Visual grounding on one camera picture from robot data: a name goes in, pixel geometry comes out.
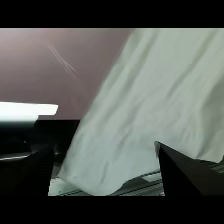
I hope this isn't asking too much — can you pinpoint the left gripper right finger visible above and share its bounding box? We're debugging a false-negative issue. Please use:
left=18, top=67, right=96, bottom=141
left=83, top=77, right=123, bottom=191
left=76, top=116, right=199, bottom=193
left=154, top=141, right=224, bottom=197

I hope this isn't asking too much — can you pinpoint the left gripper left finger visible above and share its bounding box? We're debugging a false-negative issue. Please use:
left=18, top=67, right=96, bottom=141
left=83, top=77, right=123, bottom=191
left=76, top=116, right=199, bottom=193
left=0, top=143, right=56, bottom=197

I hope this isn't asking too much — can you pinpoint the white T-shirt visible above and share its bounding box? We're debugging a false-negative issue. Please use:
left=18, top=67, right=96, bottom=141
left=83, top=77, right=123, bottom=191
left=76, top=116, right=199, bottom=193
left=57, top=27, right=224, bottom=197

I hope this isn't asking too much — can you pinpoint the silver frame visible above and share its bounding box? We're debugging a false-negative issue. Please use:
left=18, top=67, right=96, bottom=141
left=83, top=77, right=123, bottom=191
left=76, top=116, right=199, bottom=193
left=48, top=159, right=224, bottom=197

